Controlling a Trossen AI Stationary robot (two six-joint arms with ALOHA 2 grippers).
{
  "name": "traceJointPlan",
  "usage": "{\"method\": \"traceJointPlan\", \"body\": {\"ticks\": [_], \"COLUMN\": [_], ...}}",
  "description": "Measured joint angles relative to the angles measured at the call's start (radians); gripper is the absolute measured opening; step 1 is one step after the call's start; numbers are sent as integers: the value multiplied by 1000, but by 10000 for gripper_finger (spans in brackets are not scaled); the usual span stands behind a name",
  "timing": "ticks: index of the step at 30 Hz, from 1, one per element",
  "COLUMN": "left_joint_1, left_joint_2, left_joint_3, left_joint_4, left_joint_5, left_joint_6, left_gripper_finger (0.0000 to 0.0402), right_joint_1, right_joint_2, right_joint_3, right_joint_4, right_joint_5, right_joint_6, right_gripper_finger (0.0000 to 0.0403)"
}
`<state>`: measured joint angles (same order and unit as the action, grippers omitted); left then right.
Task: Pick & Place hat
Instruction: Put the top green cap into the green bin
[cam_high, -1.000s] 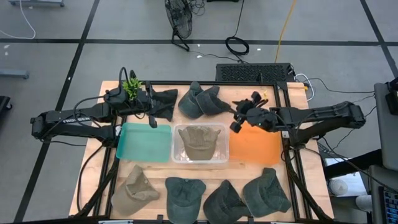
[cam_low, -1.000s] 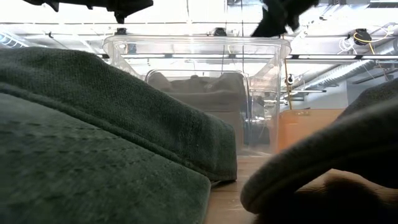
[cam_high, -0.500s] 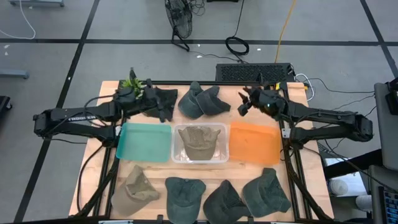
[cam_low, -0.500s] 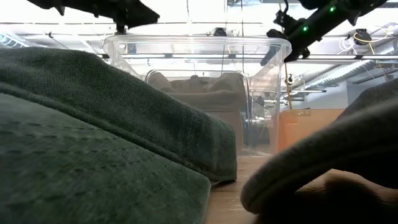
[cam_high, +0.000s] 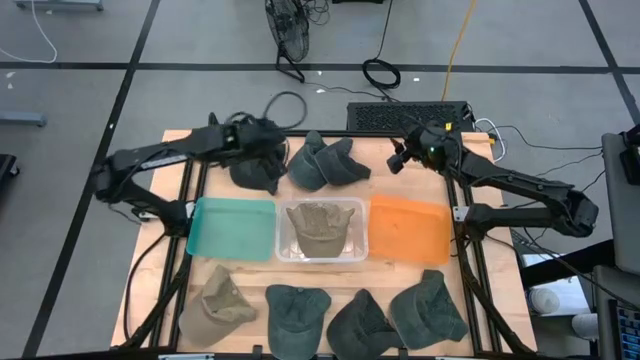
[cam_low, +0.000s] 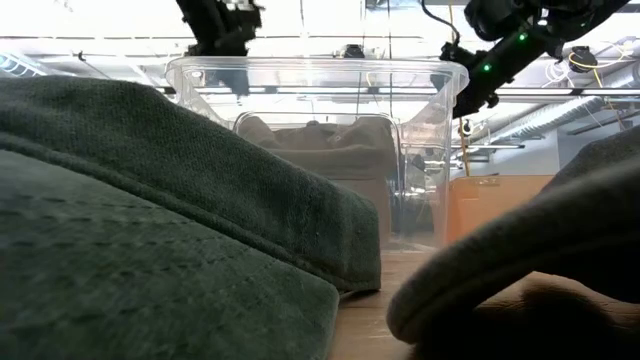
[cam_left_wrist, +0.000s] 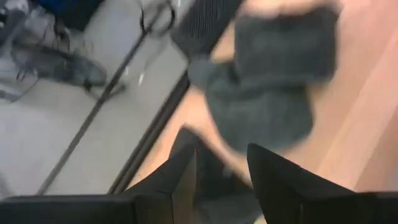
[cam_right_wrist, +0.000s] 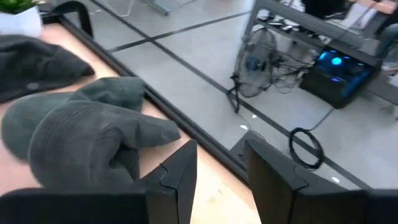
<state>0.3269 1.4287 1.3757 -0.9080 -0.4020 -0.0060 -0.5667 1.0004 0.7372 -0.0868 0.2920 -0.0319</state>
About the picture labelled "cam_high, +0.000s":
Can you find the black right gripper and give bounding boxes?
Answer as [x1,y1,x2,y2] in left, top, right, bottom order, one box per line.
[385,122,464,175]

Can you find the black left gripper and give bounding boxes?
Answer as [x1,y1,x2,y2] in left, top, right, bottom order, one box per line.
[225,118,290,169]

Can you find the dark green baseball cap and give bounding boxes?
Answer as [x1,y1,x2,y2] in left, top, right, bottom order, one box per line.
[264,283,333,355]
[286,129,331,193]
[388,268,470,351]

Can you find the clear plastic bin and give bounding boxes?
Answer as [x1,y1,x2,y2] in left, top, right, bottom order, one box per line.
[273,196,370,265]

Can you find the tan baseball cap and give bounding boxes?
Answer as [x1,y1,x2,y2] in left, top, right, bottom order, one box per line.
[178,263,259,349]

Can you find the black perforated computer case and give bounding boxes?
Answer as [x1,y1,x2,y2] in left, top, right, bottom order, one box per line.
[346,100,476,134]

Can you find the orange plastic bin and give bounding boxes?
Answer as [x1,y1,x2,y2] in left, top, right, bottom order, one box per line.
[367,193,453,266]

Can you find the grey folded cloth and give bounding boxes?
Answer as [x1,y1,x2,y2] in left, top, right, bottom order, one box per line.
[285,201,357,260]

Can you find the teal plastic bin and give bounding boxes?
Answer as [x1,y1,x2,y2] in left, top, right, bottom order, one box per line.
[185,195,278,262]

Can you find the black floor fan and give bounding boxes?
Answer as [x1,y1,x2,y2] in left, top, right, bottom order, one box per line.
[263,0,311,85]

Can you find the white cylinder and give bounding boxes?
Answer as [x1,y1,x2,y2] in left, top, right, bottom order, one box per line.
[571,311,601,342]
[528,286,562,316]

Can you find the black device on panel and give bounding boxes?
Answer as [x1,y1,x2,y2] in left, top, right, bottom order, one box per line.
[618,124,640,187]

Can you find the grey monitor panel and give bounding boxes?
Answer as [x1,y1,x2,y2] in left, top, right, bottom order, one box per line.
[601,130,640,277]

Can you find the grey metal desk foot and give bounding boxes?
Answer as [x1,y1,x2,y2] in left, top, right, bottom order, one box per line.
[0,111,49,128]
[13,0,105,12]

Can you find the black stand foot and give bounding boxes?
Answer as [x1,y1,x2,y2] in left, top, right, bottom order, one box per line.
[0,153,21,182]

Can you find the keypad with blue keys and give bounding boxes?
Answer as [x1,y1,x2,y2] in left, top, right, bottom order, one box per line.
[607,298,640,360]

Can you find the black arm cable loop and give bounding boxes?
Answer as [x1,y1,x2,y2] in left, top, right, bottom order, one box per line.
[227,90,309,132]

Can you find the black coiled cable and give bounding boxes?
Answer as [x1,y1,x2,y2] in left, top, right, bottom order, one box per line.
[360,0,403,104]

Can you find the white cable by case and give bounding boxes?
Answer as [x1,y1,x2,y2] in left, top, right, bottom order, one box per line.
[473,116,508,165]

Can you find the yellow cable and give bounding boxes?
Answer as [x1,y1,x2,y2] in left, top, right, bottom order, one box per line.
[439,0,479,103]

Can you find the white floor cable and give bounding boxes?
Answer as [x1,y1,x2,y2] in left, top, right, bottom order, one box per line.
[0,0,59,65]

